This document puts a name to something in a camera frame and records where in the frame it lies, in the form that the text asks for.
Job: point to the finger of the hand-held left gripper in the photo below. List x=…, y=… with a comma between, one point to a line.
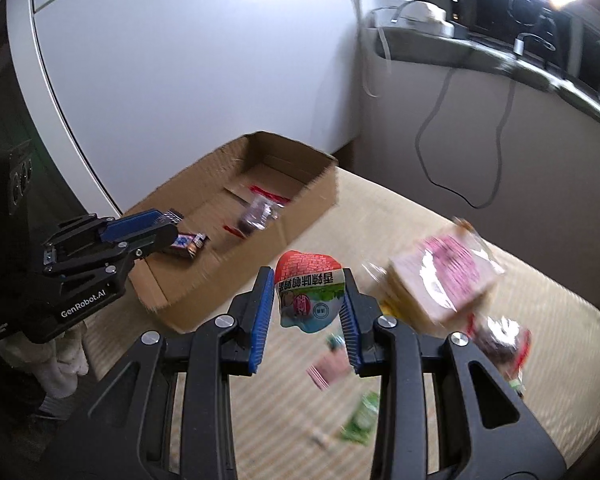
x=130, y=227
x=150, y=242

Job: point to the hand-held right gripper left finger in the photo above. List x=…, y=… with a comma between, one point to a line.
x=260, y=320

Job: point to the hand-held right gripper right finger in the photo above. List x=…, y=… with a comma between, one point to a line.
x=352, y=330

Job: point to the blue white candy bar packet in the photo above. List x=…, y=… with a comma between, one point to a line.
x=187, y=245

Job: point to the snack cup printed lid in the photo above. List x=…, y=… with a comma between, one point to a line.
x=307, y=295

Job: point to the cardboard box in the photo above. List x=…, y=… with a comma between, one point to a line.
x=305, y=225

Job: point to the sliced bread packet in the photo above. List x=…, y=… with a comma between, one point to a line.
x=445, y=270

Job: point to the small green candy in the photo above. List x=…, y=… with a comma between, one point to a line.
x=336, y=342

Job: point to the pink striped snack packet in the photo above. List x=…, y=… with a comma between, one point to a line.
x=327, y=370

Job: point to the yellow snack packet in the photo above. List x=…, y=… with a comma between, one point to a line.
x=392, y=305

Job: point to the green snack packet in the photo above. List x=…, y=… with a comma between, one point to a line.
x=362, y=417

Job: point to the dark snack in clear wrapper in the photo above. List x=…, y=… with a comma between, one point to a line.
x=255, y=215

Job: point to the dark red snack packet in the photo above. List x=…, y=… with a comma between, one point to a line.
x=500, y=345

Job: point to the white cabinet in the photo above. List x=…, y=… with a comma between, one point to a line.
x=180, y=60

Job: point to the grey-green shelf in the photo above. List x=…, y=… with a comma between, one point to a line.
x=480, y=57

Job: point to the white power adapter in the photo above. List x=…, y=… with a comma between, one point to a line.
x=430, y=16

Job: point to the silver plug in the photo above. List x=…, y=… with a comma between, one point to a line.
x=520, y=45

